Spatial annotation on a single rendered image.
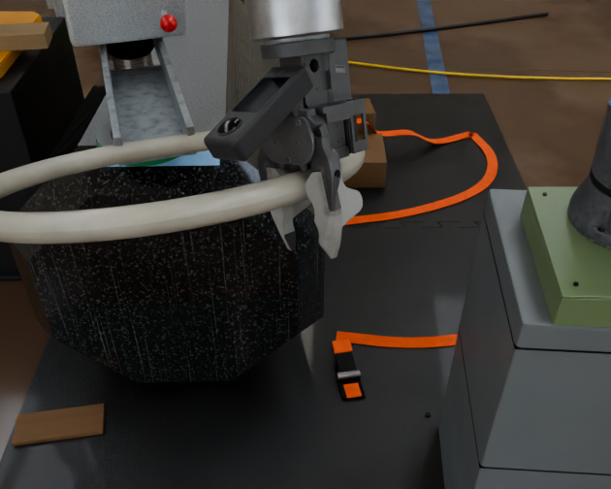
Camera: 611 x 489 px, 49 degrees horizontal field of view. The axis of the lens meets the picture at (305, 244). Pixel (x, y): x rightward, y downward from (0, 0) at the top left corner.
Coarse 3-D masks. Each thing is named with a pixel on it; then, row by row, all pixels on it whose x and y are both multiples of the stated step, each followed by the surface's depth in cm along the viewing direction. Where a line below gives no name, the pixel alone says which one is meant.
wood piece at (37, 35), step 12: (0, 24) 216; (12, 24) 216; (24, 24) 216; (36, 24) 216; (48, 24) 218; (0, 36) 209; (12, 36) 210; (24, 36) 210; (36, 36) 211; (48, 36) 216; (0, 48) 212; (12, 48) 212; (24, 48) 213; (36, 48) 213
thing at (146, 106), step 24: (120, 72) 130; (144, 72) 130; (168, 72) 119; (120, 96) 121; (144, 96) 121; (168, 96) 121; (120, 120) 114; (144, 120) 114; (168, 120) 114; (120, 144) 101
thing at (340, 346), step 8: (336, 344) 211; (344, 344) 211; (336, 352) 210; (344, 352) 210; (352, 352) 211; (344, 360) 209; (352, 360) 209; (336, 368) 210; (344, 368) 207; (352, 368) 207; (344, 376) 205; (352, 376) 206; (360, 376) 206; (344, 384) 205; (352, 384) 205; (360, 384) 205; (344, 392) 203; (352, 392) 202; (360, 392) 202
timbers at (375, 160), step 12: (372, 108) 320; (372, 120) 319; (360, 132) 322; (372, 132) 323; (372, 144) 291; (372, 156) 283; (384, 156) 283; (360, 168) 281; (372, 168) 281; (384, 168) 281; (348, 180) 286; (360, 180) 286; (372, 180) 285; (384, 180) 285
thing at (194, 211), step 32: (64, 160) 96; (96, 160) 99; (128, 160) 102; (352, 160) 73; (0, 192) 84; (224, 192) 62; (256, 192) 63; (288, 192) 65; (0, 224) 63; (32, 224) 61; (64, 224) 60; (96, 224) 60; (128, 224) 60; (160, 224) 60; (192, 224) 61
